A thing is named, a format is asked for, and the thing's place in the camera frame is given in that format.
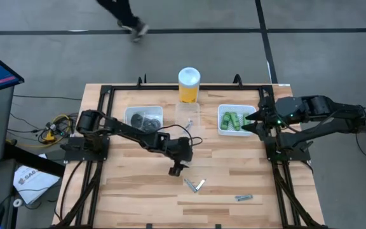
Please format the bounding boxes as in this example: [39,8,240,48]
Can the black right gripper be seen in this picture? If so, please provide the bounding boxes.
[241,101,279,141]

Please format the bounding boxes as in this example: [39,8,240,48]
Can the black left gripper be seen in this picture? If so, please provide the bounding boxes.
[166,135,194,177]

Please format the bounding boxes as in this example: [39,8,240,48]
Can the black round item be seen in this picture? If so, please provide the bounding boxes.
[143,116,163,133]
[130,113,144,128]

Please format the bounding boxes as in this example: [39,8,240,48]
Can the chrome open nail clipper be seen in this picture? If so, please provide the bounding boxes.
[184,177,207,193]

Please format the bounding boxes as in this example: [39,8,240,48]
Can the white perforated plastic basket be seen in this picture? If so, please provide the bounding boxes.
[217,104,257,137]

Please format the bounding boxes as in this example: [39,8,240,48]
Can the clear plastic bin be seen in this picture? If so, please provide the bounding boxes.
[175,101,201,128]

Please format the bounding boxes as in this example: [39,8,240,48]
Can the yellow canister with white lid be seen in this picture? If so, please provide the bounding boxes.
[177,66,201,104]

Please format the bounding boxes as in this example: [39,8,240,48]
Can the white solid plastic bin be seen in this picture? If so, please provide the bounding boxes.
[124,105,164,133]

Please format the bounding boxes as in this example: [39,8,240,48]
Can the black desk bar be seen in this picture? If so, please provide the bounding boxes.
[3,141,66,178]

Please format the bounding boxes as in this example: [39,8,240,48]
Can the white printed paper sheet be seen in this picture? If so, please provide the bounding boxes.
[13,165,60,205]

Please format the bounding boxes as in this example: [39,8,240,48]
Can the person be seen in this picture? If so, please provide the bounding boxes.
[95,0,149,43]

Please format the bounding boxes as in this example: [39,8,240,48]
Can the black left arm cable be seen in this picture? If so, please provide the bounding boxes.
[156,123,203,148]

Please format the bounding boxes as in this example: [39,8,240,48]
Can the yellow and black cable bundle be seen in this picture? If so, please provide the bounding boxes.
[38,113,76,149]

